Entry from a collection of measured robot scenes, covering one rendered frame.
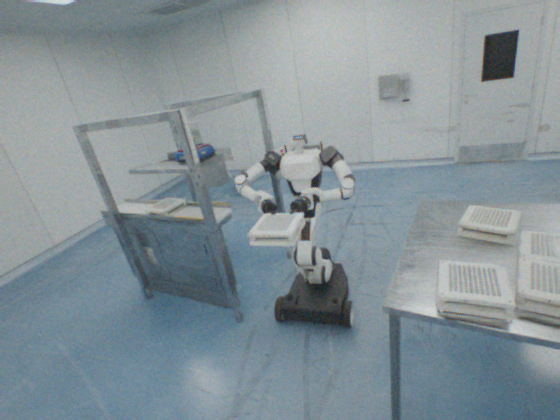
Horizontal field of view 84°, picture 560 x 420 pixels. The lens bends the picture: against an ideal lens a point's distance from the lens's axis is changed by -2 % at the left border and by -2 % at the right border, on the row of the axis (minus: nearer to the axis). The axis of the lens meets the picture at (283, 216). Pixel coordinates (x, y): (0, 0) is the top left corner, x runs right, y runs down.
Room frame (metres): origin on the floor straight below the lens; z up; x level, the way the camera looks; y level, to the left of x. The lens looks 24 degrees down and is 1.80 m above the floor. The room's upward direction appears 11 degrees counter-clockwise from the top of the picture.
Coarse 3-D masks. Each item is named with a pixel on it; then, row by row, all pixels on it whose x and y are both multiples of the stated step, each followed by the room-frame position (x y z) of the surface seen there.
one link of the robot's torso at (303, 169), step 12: (288, 156) 2.11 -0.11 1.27; (300, 156) 2.07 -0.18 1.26; (312, 156) 2.04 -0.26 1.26; (288, 168) 2.07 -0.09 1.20; (300, 168) 2.04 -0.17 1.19; (312, 168) 2.01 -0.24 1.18; (288, 180) 2.11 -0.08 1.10; (300, 180) 2.06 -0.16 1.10; (312, 180) 2.04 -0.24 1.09; (300, 192) 2.07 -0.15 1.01
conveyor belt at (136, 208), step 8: (120, 208) 2.86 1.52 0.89; (128, 208) 2.82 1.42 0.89; (136, 208) 2.77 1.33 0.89; (144, 208) 2.73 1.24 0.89; (184, 208) 2.54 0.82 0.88; (192, 208) 2.50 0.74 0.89; (200, 208) 2.47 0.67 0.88; (216, 208) 2.39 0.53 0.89; (224, 208) 2.36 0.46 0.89; (192, 216) 2.32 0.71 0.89; (200, 216) 2.28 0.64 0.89; (216, 216) 2.22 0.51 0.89; (224, 216) 2.25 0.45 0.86
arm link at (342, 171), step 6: (336, 162) 1.97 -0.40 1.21; (342, 162) 1.96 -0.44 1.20; (336, 168) 1.95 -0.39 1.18; (342, 168) 1.92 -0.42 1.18; (348, 168) 1.93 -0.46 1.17; (336, 174) 1.95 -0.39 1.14; (342, 174) 1.89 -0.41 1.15; (348, 174) 1.87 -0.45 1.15; (342, 180) 1.87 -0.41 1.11; (348, 180) 1.82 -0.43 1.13; (354, 180) 1.83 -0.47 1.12; (342, 186) 1.81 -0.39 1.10; (348, 186) 1.79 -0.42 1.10
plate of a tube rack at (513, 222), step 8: (472, 208) 1.50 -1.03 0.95; (488, 208) 1.47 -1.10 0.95; (464, 216) 1.44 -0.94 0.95; (512, 216) 1.35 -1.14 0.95; (520, 216) 1.33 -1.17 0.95; (464, 224) 1.36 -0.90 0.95; (472, 224) 1.34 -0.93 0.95; (480, 224) 1.33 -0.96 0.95; (512, 224) 1.28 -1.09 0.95; (496, 232) 1.26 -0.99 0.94; (504, 232) 1.23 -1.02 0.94; (512, 232) 1.21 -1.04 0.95
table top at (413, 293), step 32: (416, 224) 1.57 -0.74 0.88; (448, 224) 1.50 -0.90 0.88; (544, 224) 1.33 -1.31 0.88; (416, 256) 1.27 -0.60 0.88; (448, 256) 1.22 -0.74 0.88; (480, 256) 1.17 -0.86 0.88; (512, 256) 1.13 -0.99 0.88; (416, 288) 1.04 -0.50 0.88; (512, 288) 0.94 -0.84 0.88; (448, 320) 0.85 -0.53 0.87; (480, 320) 0.81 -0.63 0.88; (512, 320) 0.79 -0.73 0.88; (544, 320) 0.76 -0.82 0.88
